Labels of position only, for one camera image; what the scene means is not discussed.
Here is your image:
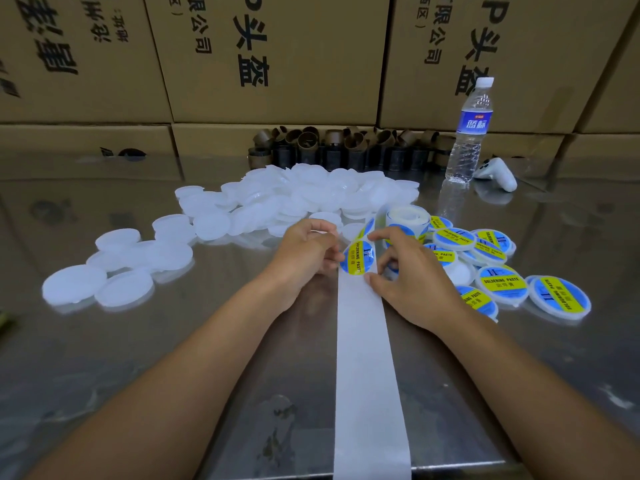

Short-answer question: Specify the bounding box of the person's right hand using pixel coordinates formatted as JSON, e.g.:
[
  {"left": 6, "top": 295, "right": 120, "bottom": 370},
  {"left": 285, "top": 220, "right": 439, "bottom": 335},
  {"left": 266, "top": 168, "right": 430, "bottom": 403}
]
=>
[{"left": 365, "top": 227, "right": 476, "bottom": 336}]

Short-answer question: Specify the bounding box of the row of dark cardboard tubes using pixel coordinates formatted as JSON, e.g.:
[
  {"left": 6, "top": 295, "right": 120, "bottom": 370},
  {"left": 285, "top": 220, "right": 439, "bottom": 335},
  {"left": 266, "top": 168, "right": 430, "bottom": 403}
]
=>
[{"left": 248, "top": 125, "right": 456, "bottom": 172}]

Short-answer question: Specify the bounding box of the sticker roll with backing strip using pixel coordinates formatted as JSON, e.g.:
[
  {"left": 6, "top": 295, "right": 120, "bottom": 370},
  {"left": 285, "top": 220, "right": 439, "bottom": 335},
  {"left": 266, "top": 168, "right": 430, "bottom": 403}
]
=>
[{"left": 333, "top": 205, "right": 431, "bottom": 480}]

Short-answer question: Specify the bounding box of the stack of brown cardboard boxes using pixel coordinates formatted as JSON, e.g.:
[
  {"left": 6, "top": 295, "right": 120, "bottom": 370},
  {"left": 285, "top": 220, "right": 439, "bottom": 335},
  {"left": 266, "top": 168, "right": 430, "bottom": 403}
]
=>
[{"left": 0, "top": 0, "right": 640, "bottom": 161}]

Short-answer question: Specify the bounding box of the white handheld controller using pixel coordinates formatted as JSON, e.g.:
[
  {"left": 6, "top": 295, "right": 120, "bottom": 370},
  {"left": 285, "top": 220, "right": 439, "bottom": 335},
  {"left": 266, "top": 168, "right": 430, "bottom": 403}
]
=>
[{"left": 474, "top": 157, "right": 519, "bottom": 193}]

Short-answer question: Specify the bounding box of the person's left hand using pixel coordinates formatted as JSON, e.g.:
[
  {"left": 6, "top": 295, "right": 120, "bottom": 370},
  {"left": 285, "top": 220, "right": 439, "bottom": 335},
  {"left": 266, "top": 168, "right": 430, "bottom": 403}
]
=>
[{"left": 262, "top": 217, "right": 346, "bottom": 311}]

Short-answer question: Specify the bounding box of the clear plastic water bottle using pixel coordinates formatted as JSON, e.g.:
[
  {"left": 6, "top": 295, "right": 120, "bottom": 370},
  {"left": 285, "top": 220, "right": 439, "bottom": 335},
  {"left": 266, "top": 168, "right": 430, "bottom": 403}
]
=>
[{"left": 444, "top": 77, "right": 495, "bottom": 186}]

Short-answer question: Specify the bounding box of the person's right forearm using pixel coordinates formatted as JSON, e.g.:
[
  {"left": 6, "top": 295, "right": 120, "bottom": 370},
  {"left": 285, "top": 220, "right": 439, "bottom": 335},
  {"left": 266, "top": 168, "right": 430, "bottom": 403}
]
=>
[{"left": 440, "top": 309, "right": 640, "bottom": 480}]

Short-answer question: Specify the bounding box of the person's left forearm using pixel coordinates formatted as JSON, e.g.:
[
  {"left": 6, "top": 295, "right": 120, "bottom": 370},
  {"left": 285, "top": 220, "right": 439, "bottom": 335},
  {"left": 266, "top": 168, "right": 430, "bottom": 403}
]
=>
[{"left": 25, "top": 279, "right": 291, "bottom": 480}]

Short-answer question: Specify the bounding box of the pile of white plastic lids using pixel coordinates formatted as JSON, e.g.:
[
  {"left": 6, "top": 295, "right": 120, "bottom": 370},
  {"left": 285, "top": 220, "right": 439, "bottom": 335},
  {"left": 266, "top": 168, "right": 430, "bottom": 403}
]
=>
[{"left": 42, "top": 163, "right": 421, "bottom": 314}]

